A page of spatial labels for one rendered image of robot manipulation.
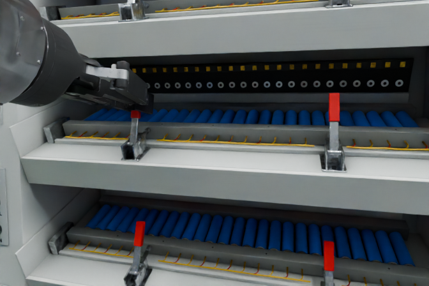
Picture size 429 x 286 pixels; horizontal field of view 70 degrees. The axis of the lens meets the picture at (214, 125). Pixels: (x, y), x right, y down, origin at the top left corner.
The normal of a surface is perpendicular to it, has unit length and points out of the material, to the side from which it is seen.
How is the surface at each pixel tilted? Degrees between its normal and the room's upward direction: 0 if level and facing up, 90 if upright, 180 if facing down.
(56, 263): 19
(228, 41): 109
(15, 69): 120
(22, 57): 90
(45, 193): 90
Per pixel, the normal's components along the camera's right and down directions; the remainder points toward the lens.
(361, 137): -0.23, 0.39
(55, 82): 0.80, 0.54
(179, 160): -0.07, -0.92
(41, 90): 0.65, 0.72
